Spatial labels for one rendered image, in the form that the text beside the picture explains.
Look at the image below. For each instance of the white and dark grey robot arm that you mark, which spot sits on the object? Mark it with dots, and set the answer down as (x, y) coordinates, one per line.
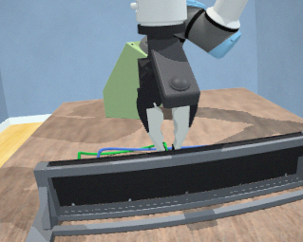
(213, 30)

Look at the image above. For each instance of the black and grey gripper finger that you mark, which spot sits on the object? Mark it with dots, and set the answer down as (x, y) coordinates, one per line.
(184, 119)
(151, 117)

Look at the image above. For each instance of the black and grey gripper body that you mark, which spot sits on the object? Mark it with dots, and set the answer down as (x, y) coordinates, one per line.
(147, 79)

